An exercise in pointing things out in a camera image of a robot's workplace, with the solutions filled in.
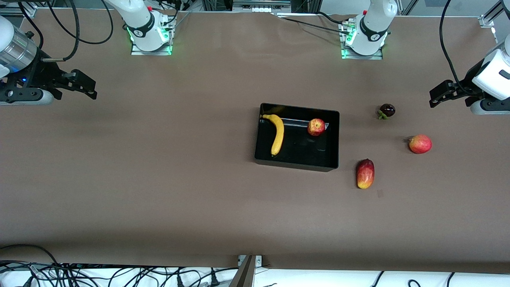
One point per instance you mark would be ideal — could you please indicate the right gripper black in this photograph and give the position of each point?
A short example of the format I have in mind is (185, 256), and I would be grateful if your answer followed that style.
(43, 71)

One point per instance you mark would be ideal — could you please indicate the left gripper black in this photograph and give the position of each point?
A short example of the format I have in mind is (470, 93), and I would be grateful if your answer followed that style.
(468, 79)

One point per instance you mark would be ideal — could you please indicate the small red yellow apple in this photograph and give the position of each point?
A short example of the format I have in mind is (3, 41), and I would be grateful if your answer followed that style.
(316, 127)

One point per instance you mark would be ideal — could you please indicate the black rectangular plastic box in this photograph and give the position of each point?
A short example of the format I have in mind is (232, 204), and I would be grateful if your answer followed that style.
(299, 153)

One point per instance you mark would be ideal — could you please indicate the yellow banana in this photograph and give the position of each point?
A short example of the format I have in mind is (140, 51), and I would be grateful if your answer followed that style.
(279, 135)

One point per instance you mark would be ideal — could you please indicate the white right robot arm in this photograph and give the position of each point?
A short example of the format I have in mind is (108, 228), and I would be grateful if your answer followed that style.
(143, 20)

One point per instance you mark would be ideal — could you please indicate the red round apple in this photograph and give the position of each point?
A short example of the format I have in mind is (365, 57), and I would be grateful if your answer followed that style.
(420, 144)

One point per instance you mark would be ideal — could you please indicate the dark purple mangosteen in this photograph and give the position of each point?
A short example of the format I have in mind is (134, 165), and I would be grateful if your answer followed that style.
(387, 110)

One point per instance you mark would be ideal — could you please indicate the red yellow mango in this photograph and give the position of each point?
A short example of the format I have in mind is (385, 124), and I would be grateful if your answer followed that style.
(365, 173)

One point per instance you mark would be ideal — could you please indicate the brown table cover sheet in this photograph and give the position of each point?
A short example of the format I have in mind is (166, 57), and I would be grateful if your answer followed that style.
(159, 179)

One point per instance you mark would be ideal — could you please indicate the silver device with white connectors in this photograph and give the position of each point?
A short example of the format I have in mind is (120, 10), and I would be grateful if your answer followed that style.
(261, 6)

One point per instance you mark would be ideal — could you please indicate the white lower panel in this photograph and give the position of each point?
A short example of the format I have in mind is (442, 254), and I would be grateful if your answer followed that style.
(318, 279)

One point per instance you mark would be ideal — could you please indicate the aluminium profile bar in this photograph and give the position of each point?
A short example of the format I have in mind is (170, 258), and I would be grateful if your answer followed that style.
(244, 275)

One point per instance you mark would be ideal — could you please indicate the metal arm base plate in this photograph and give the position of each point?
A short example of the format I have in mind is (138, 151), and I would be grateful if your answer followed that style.
(378, 56)
(137, 50)

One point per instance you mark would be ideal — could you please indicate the aluminium frame corner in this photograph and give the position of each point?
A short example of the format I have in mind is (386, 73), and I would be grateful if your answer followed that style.
(28, 10)
(492, 18)

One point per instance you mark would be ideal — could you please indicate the small metal bracket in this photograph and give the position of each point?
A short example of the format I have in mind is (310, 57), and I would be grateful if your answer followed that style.
(259, 261)

